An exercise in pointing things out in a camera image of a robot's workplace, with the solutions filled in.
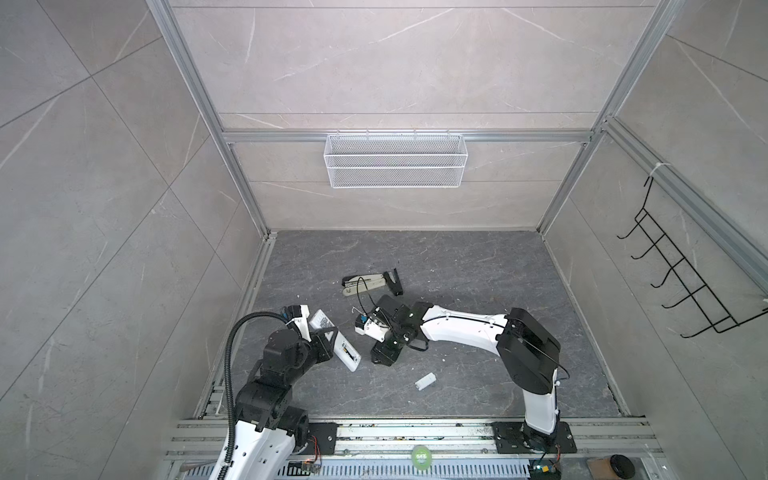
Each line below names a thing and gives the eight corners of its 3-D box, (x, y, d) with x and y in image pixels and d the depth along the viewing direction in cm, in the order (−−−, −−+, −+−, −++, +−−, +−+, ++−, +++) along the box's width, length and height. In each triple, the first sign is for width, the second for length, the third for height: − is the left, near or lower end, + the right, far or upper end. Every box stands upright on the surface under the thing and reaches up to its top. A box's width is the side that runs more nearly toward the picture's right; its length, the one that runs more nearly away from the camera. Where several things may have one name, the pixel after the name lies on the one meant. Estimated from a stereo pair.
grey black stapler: (341, 296, 103) (340, 292, 101) (344, 272, 109) (343, 268, 107) (401, 296, 103) (401, 292, 101) (400, 272, 109) (401, 268, 107)
